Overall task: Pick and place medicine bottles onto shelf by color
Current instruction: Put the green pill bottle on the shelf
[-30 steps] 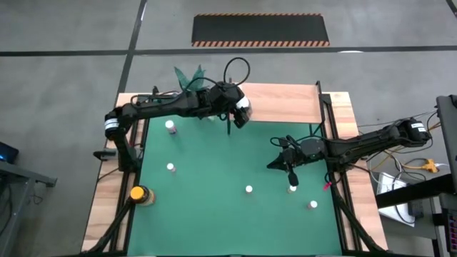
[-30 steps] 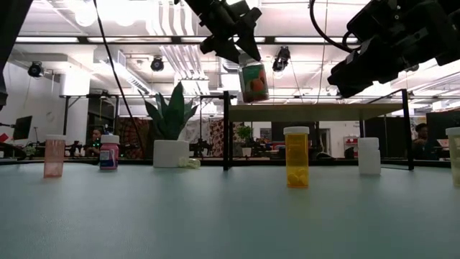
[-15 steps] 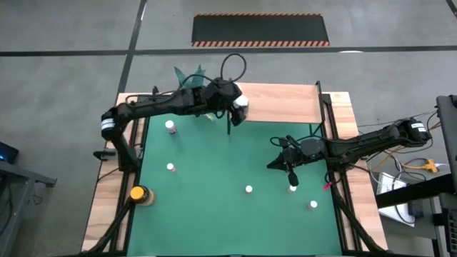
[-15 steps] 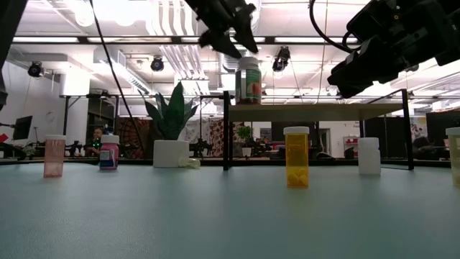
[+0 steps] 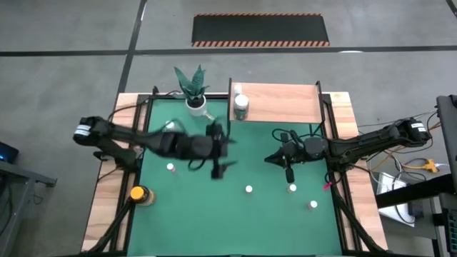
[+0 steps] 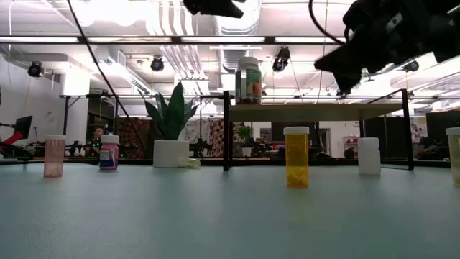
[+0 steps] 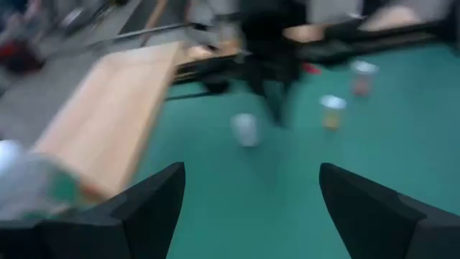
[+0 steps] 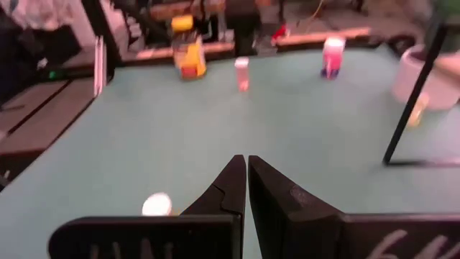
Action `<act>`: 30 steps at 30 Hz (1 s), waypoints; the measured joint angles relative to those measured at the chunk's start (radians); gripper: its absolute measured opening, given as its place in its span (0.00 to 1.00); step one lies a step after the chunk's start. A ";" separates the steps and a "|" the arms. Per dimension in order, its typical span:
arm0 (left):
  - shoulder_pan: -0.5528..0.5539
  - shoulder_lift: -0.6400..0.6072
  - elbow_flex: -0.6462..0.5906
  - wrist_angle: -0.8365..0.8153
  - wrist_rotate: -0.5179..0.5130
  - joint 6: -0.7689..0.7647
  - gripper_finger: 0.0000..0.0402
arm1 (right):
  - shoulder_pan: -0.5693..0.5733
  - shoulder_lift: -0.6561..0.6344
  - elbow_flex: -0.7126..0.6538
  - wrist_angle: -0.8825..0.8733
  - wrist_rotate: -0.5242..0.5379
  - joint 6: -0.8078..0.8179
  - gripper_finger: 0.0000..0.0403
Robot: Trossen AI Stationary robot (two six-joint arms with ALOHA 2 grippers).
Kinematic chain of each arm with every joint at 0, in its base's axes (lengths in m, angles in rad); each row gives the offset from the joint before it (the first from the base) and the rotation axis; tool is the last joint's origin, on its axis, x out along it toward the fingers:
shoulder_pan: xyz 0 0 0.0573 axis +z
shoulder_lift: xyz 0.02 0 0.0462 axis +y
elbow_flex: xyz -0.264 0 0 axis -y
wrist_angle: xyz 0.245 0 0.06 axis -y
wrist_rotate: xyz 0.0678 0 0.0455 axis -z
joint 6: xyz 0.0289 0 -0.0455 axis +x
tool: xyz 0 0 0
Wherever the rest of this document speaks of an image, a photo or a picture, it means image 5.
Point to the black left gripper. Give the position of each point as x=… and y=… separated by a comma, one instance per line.
x=209, y=146

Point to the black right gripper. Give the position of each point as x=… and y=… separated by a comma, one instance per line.
x=314, y=148

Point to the pale yellow vial white cap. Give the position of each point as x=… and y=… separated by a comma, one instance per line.
x=292, y=187

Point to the small clear vial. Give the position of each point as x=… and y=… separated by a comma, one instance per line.
x=210, y=116

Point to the yellow translucent vial white cap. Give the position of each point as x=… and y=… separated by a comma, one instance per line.
x=248, y=188

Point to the large green-label bottle white cap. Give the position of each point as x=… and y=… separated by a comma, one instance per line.
x=241, y=103

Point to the pink translucent vial white cap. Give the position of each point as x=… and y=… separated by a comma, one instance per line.
x=170, y=166

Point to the small white bottle blue label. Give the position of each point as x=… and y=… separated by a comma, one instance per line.
x=237, y=89

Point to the amber bottle yellow cap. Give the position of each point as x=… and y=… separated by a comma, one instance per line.
x=139, y=194

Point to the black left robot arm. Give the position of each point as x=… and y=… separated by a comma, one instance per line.
x=107, y=132

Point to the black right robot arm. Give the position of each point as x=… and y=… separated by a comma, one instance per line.
x=375, y=137

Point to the pink clip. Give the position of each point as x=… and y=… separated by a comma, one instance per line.
x=326, y=186

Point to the white bottle lower right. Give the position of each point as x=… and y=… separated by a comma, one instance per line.
x=313, y=204

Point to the green table mat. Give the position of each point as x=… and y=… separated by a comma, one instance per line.
x=214, y=221

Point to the snake plant in white pot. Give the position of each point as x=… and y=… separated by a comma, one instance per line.
x=194, y=87

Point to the white paper sheet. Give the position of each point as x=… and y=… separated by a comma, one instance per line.
x=387, y=185

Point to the black hazard-striped floor mat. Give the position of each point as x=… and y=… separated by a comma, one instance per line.
x=260, y=28

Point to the black desk beam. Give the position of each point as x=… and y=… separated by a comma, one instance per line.
x=414, y=192

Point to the yellow power splitter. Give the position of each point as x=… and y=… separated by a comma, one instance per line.
x=430, y=166

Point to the black screen edge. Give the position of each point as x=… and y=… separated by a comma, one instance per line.
x=448, y=135

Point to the grey side desk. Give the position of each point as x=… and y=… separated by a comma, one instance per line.
x=14, y=200

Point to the blue-lit black device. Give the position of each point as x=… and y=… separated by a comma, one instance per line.
x=8, y=153

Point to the wooden shelf with black frame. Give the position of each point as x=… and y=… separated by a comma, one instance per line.
x=278, y=103

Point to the black aluminium rig frame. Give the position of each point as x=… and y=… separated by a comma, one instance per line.
x=218, y=96

